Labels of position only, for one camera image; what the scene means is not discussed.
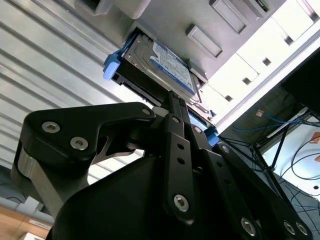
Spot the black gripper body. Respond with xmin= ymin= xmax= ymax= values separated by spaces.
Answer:
xmin=47 ymin=121 xmax=251 ymax=240

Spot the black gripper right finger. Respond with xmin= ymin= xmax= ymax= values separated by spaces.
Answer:
xmin=178 ymin=97 xmax=315 ymax=240

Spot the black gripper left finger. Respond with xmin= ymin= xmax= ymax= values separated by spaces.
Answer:
xmin=9 ymin=92 xmax=199 ymax=224

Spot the hard disk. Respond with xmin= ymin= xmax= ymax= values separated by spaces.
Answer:
xmin=102 ymin=24 xmax=220 ymax=148

